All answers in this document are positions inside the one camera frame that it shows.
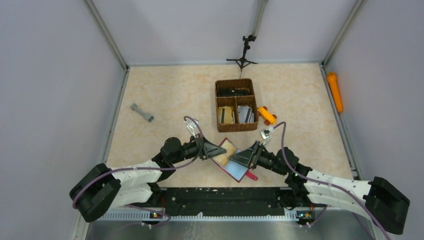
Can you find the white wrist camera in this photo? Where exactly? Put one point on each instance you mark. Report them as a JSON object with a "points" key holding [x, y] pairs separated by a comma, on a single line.
{"points": [[191, 125], [266, 134]]}

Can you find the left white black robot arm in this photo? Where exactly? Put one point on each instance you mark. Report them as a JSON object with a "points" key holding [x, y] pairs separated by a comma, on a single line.
{"points": [[104, 188]]}

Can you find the red leather card holder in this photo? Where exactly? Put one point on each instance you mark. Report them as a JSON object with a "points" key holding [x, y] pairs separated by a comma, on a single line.
{"points": [[235, 170]]}

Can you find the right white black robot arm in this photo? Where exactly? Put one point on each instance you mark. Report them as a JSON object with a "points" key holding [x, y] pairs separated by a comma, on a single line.
{"points": [[377, 200]]}

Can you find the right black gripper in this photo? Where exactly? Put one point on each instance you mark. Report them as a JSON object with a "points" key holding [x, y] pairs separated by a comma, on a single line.
{"points": [[255, 155]]}

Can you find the gold credit card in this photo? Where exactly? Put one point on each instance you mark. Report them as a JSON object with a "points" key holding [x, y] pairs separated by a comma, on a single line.
{"points": [[225, 115], [223, 159]]}

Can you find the gold cards pile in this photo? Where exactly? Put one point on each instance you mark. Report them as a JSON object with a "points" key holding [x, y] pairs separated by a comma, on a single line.
{"points": [[232, 117]]}

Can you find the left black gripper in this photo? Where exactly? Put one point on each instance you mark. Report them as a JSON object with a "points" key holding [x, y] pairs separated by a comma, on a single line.
{"points": [[200, 148]]}

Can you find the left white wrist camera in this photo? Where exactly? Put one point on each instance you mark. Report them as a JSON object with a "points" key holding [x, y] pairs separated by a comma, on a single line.
{"points": [[191, 125]]}

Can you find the black cards pile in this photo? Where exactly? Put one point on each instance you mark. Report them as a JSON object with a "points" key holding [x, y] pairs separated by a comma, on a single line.
{"points": [[233, 92]]}

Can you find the black camera tripod stand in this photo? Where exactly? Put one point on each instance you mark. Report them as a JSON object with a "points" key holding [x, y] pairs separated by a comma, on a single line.
{"points": [[243, 62]]}

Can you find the grey toy block bar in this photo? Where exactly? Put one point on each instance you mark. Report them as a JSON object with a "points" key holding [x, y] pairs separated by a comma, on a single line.
{"points": [[147, 116]]}

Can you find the orange flashlight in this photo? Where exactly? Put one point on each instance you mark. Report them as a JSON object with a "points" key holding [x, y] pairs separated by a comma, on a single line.
{"points": [[332, 81]]}

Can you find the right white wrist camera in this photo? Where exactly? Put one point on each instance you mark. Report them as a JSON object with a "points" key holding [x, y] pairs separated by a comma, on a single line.
{"points": [[266, 134]]}

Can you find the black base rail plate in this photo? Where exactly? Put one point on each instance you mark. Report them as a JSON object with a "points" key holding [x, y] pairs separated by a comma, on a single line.
{"points": [[226, 201]]}

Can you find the brown woven divided basket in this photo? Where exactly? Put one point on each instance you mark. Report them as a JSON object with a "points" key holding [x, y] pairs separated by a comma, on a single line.
{"points": [[233, 103]]}

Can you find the orange yellow toy car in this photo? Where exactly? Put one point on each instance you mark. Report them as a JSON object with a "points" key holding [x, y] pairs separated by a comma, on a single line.
{"points": [[269, 119]]}

